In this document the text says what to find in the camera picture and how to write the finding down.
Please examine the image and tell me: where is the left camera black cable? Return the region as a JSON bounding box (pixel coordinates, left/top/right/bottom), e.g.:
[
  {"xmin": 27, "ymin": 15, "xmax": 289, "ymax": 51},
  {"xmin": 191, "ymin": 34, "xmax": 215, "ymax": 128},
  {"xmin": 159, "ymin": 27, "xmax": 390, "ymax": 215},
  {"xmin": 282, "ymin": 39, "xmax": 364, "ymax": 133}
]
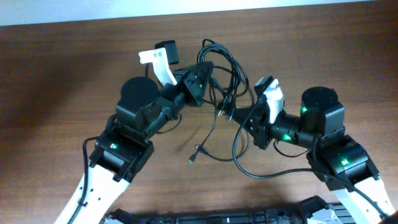
[{"xmin": 67, "ymin": 62, "xmax": 150, "ymax": 224}]

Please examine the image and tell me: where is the black USB cable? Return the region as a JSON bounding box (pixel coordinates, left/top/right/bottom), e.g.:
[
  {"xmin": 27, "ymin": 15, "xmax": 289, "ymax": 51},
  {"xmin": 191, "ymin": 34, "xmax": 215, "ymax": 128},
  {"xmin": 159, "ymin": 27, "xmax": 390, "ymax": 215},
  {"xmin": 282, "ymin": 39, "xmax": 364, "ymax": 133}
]
[{"xmin": 188, "ymin": 38, "xmax": 253, "ymax": 165}]

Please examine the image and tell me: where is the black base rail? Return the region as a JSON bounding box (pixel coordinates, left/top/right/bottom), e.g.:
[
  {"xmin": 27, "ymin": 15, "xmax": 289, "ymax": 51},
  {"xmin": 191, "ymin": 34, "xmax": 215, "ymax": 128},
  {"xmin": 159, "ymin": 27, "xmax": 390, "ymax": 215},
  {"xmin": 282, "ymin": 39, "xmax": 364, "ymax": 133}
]
[{"xmin": 100, "ymin": 195, "xmax": 355, "ymax": 224}]

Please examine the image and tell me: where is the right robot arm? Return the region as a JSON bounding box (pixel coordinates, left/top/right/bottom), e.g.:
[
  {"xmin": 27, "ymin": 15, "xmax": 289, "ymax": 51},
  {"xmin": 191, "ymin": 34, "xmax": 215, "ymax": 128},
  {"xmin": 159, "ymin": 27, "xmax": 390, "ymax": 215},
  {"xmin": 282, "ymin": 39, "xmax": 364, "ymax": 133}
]
[{"xmin": 231, "ymin": 86, "xmax": 395, "ymax": 223}]

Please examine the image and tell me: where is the camera black cable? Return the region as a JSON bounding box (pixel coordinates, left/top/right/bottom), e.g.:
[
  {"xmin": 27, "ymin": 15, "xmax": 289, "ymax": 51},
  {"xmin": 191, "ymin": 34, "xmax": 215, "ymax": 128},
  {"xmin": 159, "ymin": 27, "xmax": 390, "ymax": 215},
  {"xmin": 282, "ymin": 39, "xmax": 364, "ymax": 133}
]
[
  {"xmin": 67, "ymin": 62, "xmax": 150, "ymax": 224},
  {"xmin": 231, "ymin": 96, "xmax": 388, "ymax": 218}
]

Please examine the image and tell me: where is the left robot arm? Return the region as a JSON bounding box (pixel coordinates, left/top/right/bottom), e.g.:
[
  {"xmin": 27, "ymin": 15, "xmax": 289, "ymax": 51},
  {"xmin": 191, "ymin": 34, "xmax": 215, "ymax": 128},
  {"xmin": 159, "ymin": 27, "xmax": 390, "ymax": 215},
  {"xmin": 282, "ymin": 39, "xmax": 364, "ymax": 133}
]
[{"xmin": 56, "ymin": 61, "xmax": 215, "ymax": 223}]

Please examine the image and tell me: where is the right camera black cable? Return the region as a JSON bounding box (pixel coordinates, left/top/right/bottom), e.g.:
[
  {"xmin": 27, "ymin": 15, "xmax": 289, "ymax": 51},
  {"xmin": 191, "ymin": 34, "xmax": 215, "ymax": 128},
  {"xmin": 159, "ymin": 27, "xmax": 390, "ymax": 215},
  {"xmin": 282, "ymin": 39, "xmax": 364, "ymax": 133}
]
[{"xmin": 231, "ymin": 96, "xmax": 388, "ymax": 218}]

